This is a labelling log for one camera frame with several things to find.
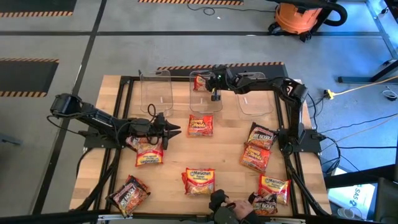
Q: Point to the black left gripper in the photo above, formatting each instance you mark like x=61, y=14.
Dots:
x=152, y=127

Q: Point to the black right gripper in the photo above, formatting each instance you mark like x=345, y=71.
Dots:
x=219, y=83

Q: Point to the orange Saucy Noods pack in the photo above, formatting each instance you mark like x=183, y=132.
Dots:
x=200, y=125
x=255, y=158

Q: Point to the red ramen packet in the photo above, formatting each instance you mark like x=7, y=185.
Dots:
x=149, y=155
x=199, y=182

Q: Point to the black Fire Noodle pack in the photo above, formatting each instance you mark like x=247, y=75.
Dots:
x=262, y=136
x=129, y=195
x=263, y=205
x=132, y=142

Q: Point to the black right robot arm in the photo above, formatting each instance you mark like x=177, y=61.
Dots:
x=264, y=84

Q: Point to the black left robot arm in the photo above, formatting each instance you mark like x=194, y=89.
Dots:
x=99, y=118

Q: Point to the clear plastic bin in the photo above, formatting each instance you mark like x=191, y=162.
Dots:
x=155, y=87
x=255, y=105
x=202, y=102

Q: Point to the black hazard-striped floor mat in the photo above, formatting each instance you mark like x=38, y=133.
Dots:
x=28, y=76
x=180, y=71
x=191, y=2
x=37, y=6

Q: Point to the black handheld object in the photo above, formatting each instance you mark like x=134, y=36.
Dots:
x=217, y=199

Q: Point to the person's hand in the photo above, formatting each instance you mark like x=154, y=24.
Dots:
x=242, y=208

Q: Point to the orange shop vacuum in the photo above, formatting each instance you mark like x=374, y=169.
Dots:
x=295, y=18

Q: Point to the yellow power plug block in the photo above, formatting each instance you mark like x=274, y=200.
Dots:
x=329, y=94

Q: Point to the black metal stand base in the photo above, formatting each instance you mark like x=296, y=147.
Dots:
x=357, y=80

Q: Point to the white and blue sign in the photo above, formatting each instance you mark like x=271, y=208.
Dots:
x=354, y=194

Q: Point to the white paper cups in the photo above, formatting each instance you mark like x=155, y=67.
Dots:
x=346, y=213

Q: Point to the black metal table frame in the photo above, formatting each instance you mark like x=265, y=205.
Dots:
x=182, y=80

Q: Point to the silver metal bracket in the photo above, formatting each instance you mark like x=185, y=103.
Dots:
x=287, y=220
x=107, y=217

